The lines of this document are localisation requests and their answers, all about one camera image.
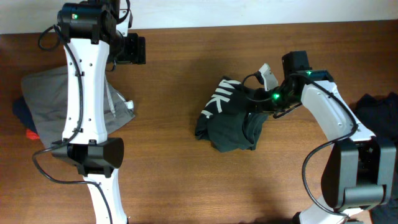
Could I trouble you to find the orange folded garment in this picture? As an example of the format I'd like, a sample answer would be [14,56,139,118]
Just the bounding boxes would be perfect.
[25,129,40,140]

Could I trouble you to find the grey folded trousers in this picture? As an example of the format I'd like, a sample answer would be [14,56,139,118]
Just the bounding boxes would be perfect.
[21,66,135,147]

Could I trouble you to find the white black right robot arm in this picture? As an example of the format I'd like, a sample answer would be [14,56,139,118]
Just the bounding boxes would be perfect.
[251,51,397,224]

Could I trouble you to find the dark green t-shirt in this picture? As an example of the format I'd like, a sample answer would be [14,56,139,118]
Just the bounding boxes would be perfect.
[195,76,268,152]

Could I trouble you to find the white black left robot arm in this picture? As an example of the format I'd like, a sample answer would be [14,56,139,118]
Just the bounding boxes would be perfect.
[51,0,146,223]

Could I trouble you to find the navy folded garment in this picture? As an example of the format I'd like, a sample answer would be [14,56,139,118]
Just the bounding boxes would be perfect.
[12,96,37,133]

